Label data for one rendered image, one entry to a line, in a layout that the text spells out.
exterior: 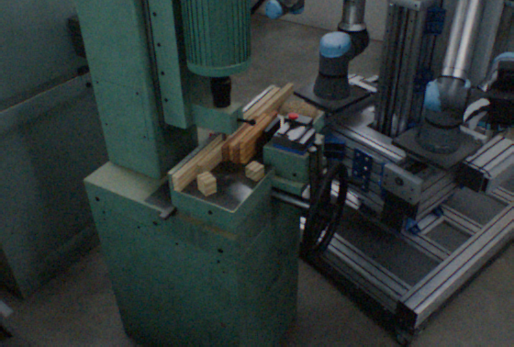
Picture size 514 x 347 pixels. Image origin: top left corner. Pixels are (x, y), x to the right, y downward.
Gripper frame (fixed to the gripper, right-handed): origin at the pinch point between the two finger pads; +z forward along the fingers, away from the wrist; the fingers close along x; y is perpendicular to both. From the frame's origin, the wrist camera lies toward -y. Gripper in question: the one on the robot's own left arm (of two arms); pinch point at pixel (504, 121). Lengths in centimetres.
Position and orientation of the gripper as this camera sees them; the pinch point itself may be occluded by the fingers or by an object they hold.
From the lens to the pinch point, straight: 112.1
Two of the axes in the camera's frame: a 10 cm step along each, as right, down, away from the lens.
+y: 1.4, 8.5, 5.1
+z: -4.2, 5.2, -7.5
